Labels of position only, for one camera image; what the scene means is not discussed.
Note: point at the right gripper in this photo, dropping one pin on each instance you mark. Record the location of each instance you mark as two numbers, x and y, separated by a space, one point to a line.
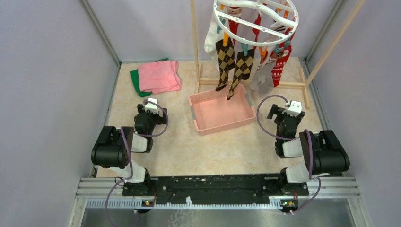
276 110

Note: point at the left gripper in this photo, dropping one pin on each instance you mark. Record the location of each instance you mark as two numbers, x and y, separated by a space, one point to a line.
160 119

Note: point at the red christmas sock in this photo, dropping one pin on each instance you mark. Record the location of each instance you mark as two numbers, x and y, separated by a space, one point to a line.
280 55

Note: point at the brown argyle sock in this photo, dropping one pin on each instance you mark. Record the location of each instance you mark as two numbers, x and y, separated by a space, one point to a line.
243 68
226 61

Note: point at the white sock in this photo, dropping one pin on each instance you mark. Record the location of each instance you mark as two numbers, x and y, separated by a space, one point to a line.
214 35

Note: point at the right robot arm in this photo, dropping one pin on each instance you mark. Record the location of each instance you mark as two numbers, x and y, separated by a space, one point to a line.
322 152

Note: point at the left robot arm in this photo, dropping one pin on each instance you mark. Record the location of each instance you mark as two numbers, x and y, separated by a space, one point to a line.
113 147

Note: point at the pink folded cloth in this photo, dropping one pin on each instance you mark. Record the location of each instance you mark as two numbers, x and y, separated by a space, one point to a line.
158 77

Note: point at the green folded cloth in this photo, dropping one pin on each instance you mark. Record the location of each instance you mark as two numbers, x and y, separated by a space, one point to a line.
136 84

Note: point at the grey sock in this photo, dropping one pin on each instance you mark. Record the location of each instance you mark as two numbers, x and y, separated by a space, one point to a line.
262 81

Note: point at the pink plastic basket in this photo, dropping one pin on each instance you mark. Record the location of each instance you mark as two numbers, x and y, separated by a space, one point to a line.
213 113

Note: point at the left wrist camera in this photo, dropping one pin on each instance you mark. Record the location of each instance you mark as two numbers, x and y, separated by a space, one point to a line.
150 105

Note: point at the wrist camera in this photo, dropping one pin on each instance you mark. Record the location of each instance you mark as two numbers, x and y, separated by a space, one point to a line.
293 108
150 105

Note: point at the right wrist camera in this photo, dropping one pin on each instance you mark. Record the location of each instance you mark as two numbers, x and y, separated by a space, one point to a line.
293 108

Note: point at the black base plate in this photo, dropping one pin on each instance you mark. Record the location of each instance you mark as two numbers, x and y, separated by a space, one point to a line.
272 184

